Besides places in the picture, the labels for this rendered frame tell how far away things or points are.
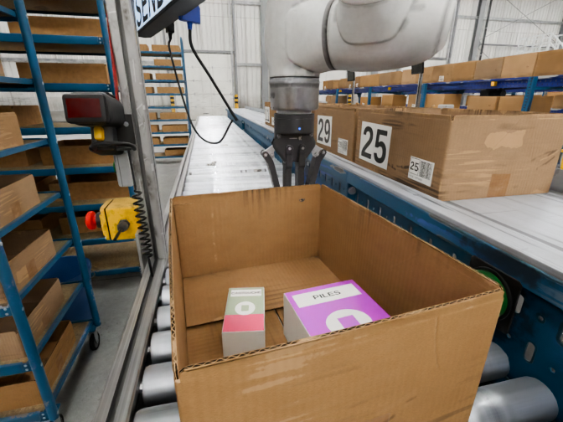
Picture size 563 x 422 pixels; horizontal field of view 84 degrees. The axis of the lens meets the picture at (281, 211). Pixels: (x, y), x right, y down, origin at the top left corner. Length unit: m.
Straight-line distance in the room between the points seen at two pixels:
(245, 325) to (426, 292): 0.23
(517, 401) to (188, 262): 0.52
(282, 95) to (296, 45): 0.08
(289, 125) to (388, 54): 0.19
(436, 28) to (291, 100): 0.23
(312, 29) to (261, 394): 0.48
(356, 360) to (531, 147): 0.66
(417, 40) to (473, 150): 0.31
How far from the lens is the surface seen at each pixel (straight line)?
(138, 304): 0.62
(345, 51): 0.53
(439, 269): 0.41
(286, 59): 0.57
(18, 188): 1.27
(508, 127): 0.78
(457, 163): 0.72
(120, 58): 0.68
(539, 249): 0.55
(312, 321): 0.41
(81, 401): 1.58
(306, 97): 0.57
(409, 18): 0.50
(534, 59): 6.60
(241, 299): 0.49
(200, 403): 0.25
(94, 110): 0.58
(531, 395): 0.53
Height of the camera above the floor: 1.08
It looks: 20 degrees down
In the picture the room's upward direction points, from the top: straight up
